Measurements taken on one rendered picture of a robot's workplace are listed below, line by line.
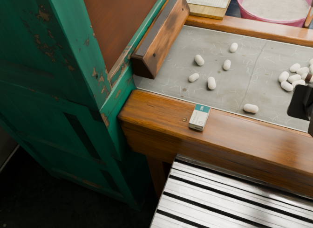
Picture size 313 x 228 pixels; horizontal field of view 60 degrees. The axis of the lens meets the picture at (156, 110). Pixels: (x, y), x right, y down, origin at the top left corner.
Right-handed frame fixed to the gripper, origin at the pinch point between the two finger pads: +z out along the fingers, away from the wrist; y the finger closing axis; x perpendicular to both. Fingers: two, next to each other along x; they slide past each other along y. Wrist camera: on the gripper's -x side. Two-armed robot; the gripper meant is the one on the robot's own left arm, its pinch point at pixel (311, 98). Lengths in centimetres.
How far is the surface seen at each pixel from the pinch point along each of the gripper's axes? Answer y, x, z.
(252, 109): 11.1, 6.2, 2.0
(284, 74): 5.5, -3.0, 12.2
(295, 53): 3.3, -8.7, 22.1
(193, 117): 23.4, 9.5, -6.4
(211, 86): 22.5, 3.6, 5.1
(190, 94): 27.3, 6.6, 3.9
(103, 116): 42.5, 12.8, -14.4
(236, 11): 25, -20, 45
